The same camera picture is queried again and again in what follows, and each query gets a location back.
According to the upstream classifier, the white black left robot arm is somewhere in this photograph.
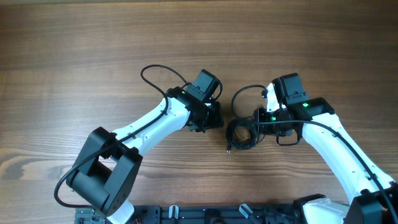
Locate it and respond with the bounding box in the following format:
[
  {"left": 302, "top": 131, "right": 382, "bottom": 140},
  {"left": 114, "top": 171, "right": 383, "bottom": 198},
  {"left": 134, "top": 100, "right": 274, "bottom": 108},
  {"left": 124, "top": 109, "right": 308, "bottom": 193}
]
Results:
[{"left": 63, "top": 70, "right": 223, "bottom": 223}]

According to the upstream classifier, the black USB cable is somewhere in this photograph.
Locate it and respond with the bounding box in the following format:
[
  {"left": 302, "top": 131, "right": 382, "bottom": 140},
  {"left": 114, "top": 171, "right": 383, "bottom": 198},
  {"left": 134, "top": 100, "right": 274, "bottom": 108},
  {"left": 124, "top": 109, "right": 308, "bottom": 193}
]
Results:
[{"left": 225, "top": 118, "right": 265, "bottom": 154}]

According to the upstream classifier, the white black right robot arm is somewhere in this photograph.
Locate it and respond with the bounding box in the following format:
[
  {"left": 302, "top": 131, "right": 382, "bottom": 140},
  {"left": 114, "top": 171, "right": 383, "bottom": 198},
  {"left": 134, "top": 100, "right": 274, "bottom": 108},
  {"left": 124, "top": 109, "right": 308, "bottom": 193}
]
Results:
[{"left": 252, "top": 73, "right": 397, "bottom": 223}]

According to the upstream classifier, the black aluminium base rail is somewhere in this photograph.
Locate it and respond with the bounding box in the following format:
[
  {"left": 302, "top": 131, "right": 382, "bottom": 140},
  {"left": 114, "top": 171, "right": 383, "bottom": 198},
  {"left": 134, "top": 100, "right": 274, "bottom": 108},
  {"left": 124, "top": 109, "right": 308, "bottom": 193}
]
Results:
[{"left": 73, "top": 203, "right": 352, "bottom": 224}]

